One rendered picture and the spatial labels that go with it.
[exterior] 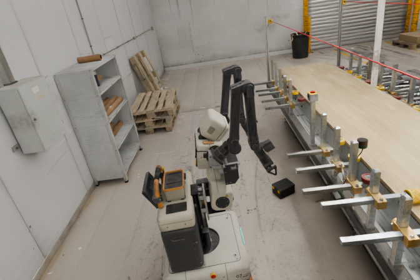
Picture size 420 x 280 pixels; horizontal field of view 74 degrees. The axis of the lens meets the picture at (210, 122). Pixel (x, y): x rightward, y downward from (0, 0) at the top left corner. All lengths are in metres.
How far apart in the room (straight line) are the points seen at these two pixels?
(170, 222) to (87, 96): 2.05
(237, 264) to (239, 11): 8.16
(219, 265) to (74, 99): 2.43
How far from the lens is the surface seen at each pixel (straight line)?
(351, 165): 1.99
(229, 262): 2.32
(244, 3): 9.50
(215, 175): 2.02
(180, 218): 1.95
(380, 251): 1.91
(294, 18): 9.83
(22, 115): 2.84
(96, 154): 3.86
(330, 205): 1.72
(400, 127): 2.74
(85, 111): 3.63
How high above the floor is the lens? 2.09
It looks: 24 degrees down
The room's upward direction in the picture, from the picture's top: 9 degrees counter-clockwise
